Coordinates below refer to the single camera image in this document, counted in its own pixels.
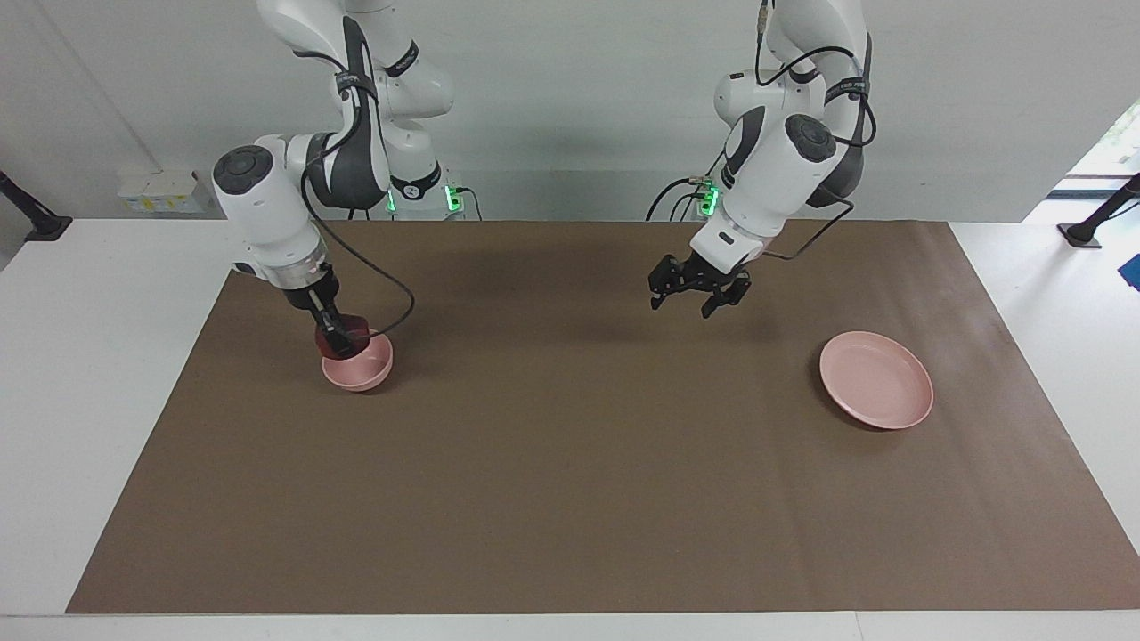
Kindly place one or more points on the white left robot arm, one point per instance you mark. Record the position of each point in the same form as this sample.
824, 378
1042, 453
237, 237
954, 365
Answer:
784, 169

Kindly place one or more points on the brown paper table mat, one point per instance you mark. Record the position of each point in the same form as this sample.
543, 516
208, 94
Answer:
570, 481

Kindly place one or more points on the pink bowl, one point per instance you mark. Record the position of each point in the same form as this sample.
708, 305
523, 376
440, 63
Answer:
365, 372

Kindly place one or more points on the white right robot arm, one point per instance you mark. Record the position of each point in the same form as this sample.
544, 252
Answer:
267, 205

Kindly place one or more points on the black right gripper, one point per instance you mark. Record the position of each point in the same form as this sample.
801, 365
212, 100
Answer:
313, 292

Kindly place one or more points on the dark red apple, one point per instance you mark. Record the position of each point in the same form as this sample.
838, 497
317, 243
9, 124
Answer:
358, 336

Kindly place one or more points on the white box with labels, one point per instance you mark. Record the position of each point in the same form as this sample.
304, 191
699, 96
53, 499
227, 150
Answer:
160, 190

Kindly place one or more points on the glass window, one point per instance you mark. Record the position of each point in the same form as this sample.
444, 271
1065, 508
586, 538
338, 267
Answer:
1113, 147

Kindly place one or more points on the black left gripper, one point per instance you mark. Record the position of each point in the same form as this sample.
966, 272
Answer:
699, 274

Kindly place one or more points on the blue object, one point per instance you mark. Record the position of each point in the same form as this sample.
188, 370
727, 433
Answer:
1132, 271

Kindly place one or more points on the pink plate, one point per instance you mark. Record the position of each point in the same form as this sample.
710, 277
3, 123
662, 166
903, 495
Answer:
877, 378

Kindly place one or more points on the black stand with base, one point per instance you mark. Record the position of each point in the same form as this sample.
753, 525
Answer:
36, 223
1095, 223

